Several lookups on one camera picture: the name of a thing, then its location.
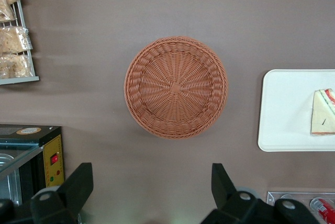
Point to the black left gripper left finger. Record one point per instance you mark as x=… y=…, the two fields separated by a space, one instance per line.
x=65 y=203

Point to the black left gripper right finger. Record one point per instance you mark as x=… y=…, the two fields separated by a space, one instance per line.
x=235 y=208

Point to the triangle sandwich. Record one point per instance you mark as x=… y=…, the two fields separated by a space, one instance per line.
x=323 y=114

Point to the beige plastic tray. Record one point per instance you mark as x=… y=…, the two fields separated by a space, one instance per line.
x=285 y=111

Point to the round brown wicker basket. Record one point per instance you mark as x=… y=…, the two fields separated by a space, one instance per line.
x=175 y=88

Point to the black and yellow food warmer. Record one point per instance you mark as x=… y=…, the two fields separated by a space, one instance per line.
x=52 y=166

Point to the clear acrylic bottle rack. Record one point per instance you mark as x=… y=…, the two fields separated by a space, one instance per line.
x=273 y=197

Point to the steel food pan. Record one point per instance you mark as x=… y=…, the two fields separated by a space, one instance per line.
x=10 y=182

